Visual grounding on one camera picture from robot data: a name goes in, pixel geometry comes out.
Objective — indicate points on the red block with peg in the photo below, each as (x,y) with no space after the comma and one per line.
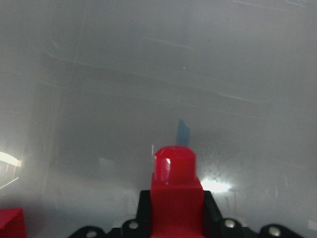
(176,194)

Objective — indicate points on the red block in box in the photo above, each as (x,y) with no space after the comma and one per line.
(12,224)

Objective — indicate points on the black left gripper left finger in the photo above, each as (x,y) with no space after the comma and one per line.
(139,227)

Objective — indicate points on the clear plastic storage box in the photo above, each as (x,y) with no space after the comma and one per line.
(91,89)

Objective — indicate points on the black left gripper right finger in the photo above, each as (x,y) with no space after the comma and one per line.
(216,226)

